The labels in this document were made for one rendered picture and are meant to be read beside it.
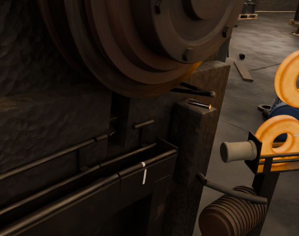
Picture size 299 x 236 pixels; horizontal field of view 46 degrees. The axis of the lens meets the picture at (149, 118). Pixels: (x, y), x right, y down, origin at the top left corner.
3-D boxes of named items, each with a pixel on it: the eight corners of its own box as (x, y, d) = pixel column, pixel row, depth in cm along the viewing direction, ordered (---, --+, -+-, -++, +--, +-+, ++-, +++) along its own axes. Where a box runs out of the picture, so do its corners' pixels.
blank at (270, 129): (262, 168, 110) (268, 174, 107) (245, 132, 103) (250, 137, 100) (306, 143, 110) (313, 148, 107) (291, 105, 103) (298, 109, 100)
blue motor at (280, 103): (260, 140, 274) (272, 99, 260) (268, 117, 323) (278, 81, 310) (302, 152, 264) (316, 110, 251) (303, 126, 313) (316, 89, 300)
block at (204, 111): (159, 173, 107) (171, 100, 98) (176, 165, 113) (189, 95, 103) (187, 191, 101) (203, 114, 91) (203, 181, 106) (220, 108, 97)
